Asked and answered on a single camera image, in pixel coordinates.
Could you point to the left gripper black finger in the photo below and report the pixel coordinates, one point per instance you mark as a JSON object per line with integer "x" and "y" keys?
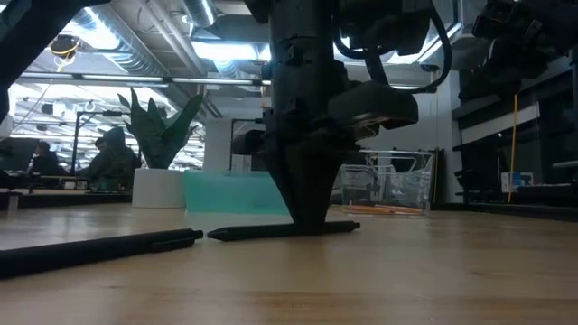
{"x": 309, "y": 189}

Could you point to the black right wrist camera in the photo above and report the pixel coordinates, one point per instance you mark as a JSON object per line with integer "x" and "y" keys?
{"x": 506, "y": 22}

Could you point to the black pen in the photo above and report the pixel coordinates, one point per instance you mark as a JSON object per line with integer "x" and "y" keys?
{"x": 90, "y": 253}
{"x": 253, "y": 231}

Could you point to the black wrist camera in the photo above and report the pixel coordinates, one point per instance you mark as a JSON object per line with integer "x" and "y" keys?
{"x": 375, "y": 108}
{"x": 506, "y": 22}

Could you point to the dark monitor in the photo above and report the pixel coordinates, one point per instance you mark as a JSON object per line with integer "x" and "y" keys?
{"x": 18, "y": 153}

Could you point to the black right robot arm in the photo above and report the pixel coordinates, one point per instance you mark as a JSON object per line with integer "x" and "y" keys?
{"x": 562, "y": 27}

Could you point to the background workbench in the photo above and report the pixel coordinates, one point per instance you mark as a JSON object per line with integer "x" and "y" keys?
{"x": 68, "y": 190}

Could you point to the person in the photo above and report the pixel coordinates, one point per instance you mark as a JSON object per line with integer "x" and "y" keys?
{"x": 45, "y": 162}
{"x": 113, "y": 162}

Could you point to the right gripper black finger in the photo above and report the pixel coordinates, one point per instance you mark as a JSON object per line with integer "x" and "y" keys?
{"x": 476, "y": 86}

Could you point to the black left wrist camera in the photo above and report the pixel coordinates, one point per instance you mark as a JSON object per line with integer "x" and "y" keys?
{"x": 375, "y": 108}

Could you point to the white and blue box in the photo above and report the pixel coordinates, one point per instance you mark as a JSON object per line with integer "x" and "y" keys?
{"x": 515, "y": 180}

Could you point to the clear plastic bin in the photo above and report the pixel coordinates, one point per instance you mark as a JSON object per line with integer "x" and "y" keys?
{"x": 397, "y": 180}

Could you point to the white plant pot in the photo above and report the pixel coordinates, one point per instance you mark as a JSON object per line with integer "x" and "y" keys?
{"x": 158, "y": 189}

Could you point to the green snake plant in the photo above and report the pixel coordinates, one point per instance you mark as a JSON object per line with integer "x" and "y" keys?
{"x": 158, "y": 135}

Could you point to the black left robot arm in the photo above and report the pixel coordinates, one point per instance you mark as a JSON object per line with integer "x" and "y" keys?
{"x": 27, "y": 36}

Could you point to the teal plastic bin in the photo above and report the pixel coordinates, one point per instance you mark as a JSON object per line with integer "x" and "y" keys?
{"x": 226, "y": 192}

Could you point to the long linear light bar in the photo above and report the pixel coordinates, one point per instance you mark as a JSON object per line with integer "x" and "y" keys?
{"x": 135, "y": 79}

